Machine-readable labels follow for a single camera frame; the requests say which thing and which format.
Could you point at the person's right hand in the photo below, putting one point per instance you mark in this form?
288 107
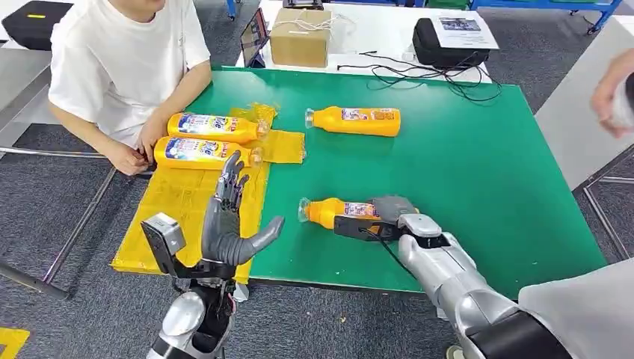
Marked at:
126 158

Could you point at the person's left hand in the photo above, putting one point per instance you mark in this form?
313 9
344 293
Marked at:
151 138

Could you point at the person's hand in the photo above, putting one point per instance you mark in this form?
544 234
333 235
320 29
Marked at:
602 99
126 158
151 138

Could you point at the brown cardboard box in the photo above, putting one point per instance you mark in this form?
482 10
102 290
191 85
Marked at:
299 44

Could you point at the black tablet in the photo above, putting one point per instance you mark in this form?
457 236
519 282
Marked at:
253 34

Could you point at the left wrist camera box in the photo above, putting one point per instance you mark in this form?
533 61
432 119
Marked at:
166 233

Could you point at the black case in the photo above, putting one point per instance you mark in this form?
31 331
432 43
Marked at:
29 32

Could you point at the grey robot torso shell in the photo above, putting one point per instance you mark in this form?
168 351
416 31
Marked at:
589 312

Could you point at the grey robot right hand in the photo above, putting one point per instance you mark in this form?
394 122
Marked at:
394 207

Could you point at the grey table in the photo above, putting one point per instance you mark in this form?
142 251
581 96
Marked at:
579 114

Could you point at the white cylindrical object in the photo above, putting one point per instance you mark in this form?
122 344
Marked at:
625 104

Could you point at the printed paper sheet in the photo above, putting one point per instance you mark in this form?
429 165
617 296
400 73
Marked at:
465 37

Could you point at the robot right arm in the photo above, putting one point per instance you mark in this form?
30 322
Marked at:
446 272

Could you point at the black bag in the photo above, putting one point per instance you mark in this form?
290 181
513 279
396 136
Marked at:
431 52

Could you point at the person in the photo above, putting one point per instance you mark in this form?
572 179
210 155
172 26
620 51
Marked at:
119 64

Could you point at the white table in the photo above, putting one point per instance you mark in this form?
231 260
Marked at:
376 29

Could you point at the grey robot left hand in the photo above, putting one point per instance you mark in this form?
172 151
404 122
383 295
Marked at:
223 233

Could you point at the green table mat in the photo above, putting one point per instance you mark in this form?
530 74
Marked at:
470 173

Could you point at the metal tube frame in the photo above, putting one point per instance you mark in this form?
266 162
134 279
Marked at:
79 225

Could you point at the yellow plastic sheet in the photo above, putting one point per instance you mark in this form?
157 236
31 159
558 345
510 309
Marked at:
173 208

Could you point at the orange drink bottle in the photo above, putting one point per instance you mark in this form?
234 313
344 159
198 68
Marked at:
322 210
198 152
356 124
213 126

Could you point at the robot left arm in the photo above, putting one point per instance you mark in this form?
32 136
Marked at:
183 317

